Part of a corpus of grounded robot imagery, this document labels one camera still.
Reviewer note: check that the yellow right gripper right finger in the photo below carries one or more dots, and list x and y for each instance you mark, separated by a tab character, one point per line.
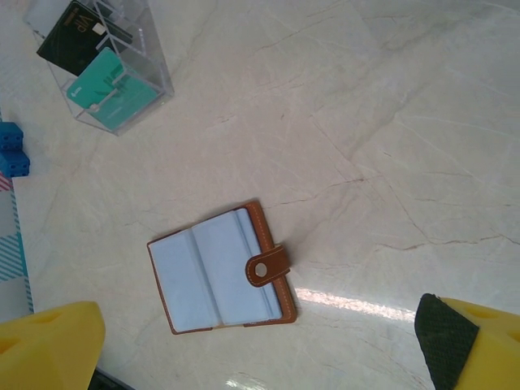
479	353

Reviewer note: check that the brown leather card holder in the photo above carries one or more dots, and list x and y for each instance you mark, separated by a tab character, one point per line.
227	268

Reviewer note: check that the teal VIP card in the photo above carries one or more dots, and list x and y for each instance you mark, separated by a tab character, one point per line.
122	101

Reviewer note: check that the clear acrylic card box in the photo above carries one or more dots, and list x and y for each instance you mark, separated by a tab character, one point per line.
158	61

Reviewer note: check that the blue toy block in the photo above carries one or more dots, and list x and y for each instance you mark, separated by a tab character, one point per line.
14	164
10	136

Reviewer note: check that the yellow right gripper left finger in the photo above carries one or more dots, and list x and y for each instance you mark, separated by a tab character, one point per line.
44	353

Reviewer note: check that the black VIP card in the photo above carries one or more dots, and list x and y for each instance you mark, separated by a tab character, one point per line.
69	44

